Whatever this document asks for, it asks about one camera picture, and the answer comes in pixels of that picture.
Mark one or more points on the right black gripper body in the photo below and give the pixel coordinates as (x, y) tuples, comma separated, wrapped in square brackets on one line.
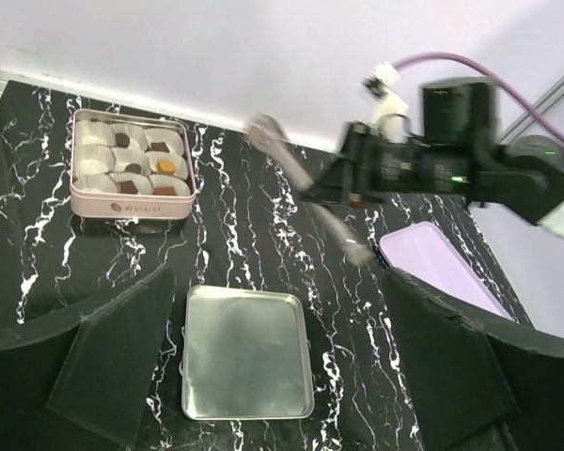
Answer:
[(369, 166)]

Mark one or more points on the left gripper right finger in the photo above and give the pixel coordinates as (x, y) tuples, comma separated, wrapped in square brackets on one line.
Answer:
[(477, 381)]

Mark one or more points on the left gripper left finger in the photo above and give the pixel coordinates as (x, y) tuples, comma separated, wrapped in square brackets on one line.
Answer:
[(78, 377)]

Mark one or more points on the metal tongs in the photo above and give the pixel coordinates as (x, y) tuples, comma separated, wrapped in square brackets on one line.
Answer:
[(266, 134)]

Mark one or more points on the silver metal box lid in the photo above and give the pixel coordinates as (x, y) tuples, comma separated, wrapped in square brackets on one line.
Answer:
[(245, 356)]

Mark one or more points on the dark square chocolate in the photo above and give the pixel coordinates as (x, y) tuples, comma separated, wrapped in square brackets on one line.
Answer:
[(127, 187)]

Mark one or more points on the orange round chocolate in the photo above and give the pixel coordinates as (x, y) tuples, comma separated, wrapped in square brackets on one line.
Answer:
[(166, 167)]

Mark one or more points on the dark rectangular chocolate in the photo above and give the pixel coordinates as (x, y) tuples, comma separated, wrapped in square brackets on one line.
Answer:
[(165, 191)]

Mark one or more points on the pink chocolate box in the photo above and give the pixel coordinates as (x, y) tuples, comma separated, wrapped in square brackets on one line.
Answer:
[(97, 166)]

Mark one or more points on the dark oval chocolate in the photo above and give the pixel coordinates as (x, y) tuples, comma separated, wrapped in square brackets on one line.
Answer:
[(133, 168)]

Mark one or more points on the dark round chocolate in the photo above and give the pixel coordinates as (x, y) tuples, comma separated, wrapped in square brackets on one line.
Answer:
[(122, 140)]

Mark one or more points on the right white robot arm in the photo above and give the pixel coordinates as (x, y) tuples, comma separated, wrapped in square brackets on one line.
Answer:
[(525, 175)]

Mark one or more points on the lavender plastic tray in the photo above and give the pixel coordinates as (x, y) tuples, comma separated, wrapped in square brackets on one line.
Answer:
[(424, 251)]

